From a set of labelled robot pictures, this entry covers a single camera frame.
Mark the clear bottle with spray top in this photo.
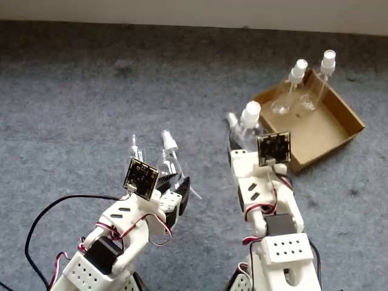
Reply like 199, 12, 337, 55
270, 58, 309, 116
232, 101, 263, 153
298, 49, 337, 112

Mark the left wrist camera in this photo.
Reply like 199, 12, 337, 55
122, 157, 161, 202

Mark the black cable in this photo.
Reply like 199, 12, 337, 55
24, 194, 124, 290

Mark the clear plastic bottle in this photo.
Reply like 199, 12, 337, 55
156, 147, 183, 177

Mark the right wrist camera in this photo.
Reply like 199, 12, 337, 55
256, 131, 293, 167

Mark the cardboard box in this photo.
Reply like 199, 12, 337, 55
252, 69, 366, 175

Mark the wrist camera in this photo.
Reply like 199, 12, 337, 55
122, 157, 161, 202
256, 131, 293, 167

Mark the white spray top with tube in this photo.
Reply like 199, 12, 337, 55
161, 130, 203, 201

